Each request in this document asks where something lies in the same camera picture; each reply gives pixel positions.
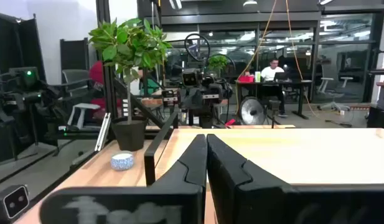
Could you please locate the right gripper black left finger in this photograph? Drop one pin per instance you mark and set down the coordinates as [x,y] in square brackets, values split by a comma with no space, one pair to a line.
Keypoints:
[185,174]

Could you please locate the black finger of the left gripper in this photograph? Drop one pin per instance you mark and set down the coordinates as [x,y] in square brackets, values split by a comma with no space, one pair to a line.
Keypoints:
[210,102]
[170,103]

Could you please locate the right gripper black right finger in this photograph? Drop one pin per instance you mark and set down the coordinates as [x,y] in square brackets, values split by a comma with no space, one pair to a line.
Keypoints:
[229,180]

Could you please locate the black background robot arm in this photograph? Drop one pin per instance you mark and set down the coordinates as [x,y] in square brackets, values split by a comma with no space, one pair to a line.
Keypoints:
[23,93]

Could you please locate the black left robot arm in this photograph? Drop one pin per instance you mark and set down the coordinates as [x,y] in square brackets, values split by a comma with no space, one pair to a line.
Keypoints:
[218,85]

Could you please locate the small green background plant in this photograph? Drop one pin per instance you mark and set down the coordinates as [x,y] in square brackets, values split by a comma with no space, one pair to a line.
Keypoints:
[217,62]

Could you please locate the red box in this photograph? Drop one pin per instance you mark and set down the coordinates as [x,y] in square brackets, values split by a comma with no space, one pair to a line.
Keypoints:
[245,78]

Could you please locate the silver reflector lamp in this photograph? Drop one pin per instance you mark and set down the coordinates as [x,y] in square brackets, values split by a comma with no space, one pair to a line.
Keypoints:
[251,111]

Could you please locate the black metal shelf wooden board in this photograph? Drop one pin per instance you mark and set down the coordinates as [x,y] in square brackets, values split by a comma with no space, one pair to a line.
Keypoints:
[272,155]

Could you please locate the green potted plant black pot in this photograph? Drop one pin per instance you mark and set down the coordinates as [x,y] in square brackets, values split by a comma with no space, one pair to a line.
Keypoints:
[129,137]

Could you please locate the green white cup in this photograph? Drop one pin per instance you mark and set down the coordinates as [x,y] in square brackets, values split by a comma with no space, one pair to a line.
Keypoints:
[257,77]

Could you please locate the small black stand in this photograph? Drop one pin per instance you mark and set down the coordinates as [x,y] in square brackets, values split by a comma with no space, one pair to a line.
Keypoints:
[274,107]

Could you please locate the person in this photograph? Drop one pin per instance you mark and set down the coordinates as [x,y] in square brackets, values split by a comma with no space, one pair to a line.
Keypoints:
[271,73]

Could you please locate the silver aluminium profile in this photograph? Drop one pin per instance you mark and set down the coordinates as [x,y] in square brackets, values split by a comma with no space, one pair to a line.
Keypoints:
[103,132]

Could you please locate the dark laptop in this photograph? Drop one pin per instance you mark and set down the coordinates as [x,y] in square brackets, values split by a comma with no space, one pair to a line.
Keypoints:
[280,76]

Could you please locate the large red rounded object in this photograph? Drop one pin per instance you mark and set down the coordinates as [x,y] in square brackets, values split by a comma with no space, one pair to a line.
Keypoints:
[96,73]

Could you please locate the black office desk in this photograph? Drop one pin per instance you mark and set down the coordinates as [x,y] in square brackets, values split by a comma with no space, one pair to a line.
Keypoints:
[300,82]

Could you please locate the grey mesh office chair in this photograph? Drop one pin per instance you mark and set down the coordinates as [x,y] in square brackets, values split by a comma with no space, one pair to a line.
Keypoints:
[76,81]

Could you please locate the short black partition panel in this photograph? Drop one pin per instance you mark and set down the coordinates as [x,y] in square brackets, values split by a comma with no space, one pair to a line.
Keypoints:
[73,54]

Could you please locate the white office chair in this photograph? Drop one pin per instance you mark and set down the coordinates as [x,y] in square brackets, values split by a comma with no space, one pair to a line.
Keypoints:
[333,93]

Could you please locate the tall black partition panel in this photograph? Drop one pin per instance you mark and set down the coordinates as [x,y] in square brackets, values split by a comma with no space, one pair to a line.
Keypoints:
[26,40]

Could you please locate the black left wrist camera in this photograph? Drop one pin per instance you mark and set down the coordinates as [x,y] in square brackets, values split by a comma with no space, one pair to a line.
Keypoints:
[190,77]

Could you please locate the grey table-level camera box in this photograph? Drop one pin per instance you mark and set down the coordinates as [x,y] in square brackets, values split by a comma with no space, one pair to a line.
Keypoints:
[14,202]

